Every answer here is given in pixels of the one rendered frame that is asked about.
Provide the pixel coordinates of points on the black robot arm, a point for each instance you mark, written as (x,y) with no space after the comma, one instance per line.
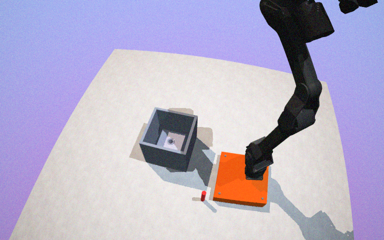
(296,22)

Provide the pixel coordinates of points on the red peg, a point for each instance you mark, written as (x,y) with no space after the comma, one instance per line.
(203,196)

